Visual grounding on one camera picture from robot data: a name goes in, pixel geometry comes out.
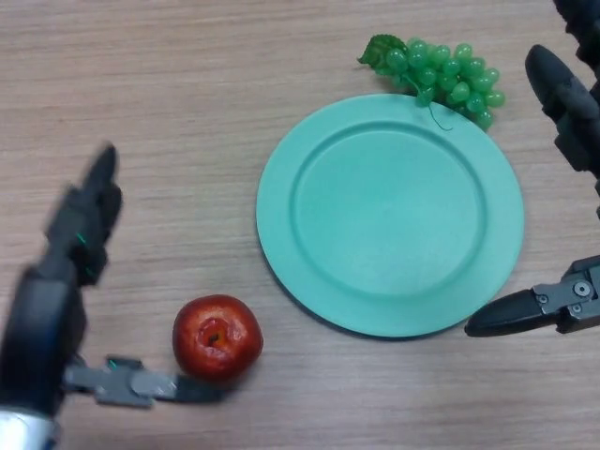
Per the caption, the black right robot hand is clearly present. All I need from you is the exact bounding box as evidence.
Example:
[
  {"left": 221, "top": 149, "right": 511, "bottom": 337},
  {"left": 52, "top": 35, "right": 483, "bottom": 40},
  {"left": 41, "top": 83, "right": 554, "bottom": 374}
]
[{"left": 464, "top": 0, "right": 600, "bottom": 338}]

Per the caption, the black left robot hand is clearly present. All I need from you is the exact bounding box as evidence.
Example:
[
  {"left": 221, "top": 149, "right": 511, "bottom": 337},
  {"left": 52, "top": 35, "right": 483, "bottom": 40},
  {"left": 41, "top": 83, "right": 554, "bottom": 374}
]
[{"left": 0, "top": 142, "right": 227, "bottom": 417}]

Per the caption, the red apple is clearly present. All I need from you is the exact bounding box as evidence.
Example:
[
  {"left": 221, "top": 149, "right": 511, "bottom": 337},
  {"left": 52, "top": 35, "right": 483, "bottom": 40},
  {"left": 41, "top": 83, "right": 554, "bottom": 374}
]
[{"left": 172, "top": 293, "right": 264, "bottom": 383}]

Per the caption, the green round plate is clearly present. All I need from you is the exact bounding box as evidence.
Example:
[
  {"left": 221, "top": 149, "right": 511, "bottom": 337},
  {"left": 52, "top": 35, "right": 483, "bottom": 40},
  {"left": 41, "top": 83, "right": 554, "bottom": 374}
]
[{"left": 256, "top": 93, "right": 525, "bottom": 339}]

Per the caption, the green grape bunch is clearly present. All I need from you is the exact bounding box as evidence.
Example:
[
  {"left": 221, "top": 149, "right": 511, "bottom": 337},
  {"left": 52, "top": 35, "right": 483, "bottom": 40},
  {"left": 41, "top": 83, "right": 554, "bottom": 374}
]
[{"left": 357, "top": 33, "right": 507, "bottom": 132}]

